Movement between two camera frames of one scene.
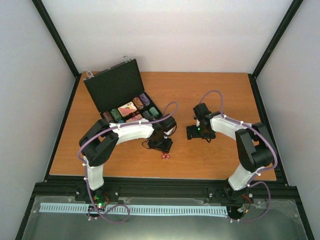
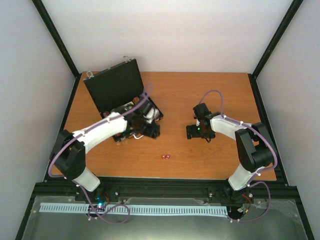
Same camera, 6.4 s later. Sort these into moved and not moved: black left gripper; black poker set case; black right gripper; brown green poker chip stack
Moved: black left gripper
Not moved: black poker set case; brown green poker chip stack; black right gripper
